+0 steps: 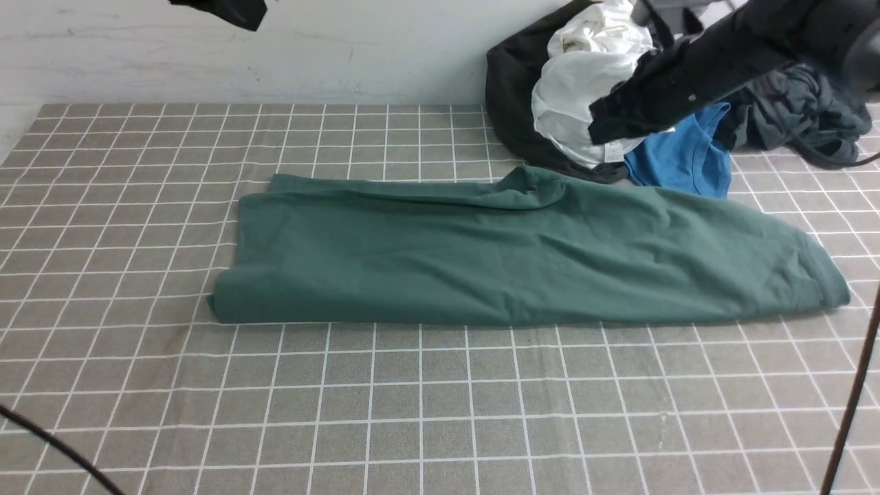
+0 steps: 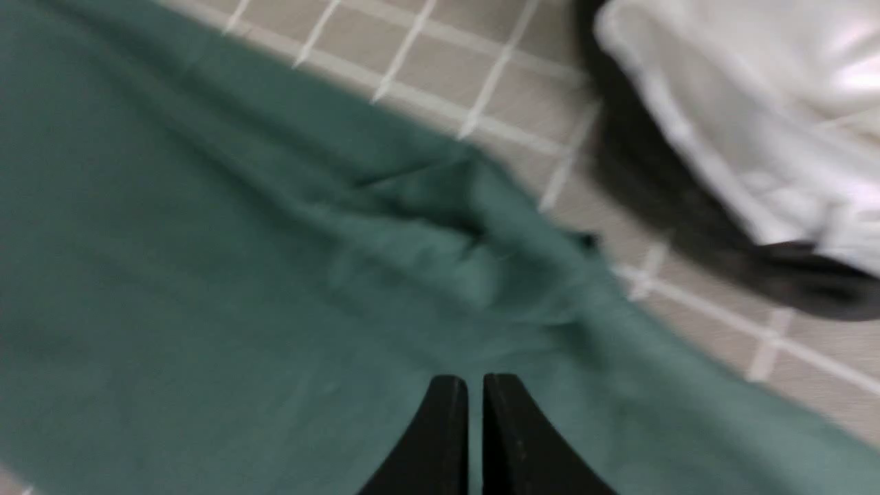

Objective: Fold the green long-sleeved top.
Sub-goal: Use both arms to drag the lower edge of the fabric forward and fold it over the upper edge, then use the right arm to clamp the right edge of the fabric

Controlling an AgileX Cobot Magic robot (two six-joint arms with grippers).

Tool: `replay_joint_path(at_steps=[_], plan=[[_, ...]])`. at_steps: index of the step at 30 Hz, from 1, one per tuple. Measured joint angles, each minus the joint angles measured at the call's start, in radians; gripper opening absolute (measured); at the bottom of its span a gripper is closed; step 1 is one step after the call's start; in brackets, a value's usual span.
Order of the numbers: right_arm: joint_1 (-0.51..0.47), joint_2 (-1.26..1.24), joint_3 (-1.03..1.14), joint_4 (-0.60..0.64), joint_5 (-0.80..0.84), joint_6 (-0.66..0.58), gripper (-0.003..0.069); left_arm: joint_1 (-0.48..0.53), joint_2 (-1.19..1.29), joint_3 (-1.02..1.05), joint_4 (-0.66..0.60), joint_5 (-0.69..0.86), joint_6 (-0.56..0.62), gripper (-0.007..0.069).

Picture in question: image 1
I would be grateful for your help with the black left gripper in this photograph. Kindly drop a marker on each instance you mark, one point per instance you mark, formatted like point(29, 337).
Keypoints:
point(244, 14)

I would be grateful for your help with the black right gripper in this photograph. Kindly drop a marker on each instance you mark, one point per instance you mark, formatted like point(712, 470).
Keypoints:
point(668, 85)

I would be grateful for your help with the green long-sleeved shirt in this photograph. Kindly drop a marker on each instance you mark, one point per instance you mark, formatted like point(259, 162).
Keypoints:
point(535, 248)

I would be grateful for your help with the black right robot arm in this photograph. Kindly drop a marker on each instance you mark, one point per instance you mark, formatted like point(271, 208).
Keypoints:
point(838, 38)

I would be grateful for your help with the blue shirt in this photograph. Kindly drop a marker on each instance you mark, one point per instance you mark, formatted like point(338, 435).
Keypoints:
point(687, 159)

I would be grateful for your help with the white crumpled shirt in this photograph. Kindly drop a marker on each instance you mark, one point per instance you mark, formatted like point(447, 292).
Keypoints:
point(591, 53)

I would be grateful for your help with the dark grey crumpled shirt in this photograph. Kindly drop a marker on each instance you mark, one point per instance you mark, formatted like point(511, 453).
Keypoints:
point(799, 108)

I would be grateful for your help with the black garment under pile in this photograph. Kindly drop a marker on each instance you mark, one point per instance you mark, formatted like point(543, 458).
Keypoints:
point(514, 67)

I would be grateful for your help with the grey checkered tablecloth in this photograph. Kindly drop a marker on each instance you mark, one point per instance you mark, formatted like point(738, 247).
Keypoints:
point(117, 217)

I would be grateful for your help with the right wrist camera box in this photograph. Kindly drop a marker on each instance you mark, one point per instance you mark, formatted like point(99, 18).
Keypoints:
point(678, 15)

